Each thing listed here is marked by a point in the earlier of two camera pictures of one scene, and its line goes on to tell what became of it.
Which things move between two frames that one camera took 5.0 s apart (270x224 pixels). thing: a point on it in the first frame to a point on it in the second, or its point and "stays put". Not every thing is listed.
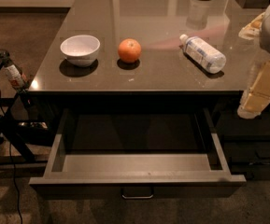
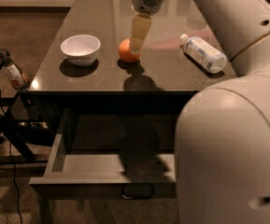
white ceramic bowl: (80, 50) stays put
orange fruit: (129, 50) stays put
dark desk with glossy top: (164, 76) stays put
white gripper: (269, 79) to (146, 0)
